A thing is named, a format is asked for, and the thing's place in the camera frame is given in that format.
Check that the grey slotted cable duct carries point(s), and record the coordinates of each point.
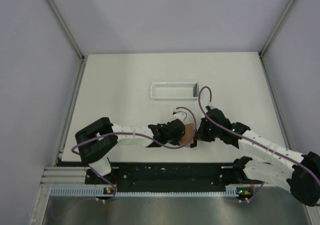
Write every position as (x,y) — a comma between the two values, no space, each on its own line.
(107,191)

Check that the brown leather card holder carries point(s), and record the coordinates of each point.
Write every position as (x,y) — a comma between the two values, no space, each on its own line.
(188,138)

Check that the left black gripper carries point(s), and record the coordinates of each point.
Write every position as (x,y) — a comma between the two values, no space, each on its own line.
(176,141)

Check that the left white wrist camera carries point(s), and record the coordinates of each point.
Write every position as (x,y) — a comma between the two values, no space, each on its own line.
(180,114)

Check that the aluminium frame post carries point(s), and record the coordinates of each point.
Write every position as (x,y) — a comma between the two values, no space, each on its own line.
(65,29)
(290,5)

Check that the white plastic basket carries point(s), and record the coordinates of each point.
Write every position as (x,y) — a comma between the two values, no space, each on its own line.
(175,91)

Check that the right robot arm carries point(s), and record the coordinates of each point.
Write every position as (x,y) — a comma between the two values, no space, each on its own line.
(268,162)

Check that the left aluminium frame post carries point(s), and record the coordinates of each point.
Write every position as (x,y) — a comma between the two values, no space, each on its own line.
(65,29)

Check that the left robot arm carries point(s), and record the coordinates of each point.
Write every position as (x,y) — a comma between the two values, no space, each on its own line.
(97,139)

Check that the right aluminium frame post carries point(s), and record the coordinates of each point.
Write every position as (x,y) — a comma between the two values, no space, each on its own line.
(290,5)

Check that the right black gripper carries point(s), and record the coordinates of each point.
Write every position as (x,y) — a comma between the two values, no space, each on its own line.
(201,134)

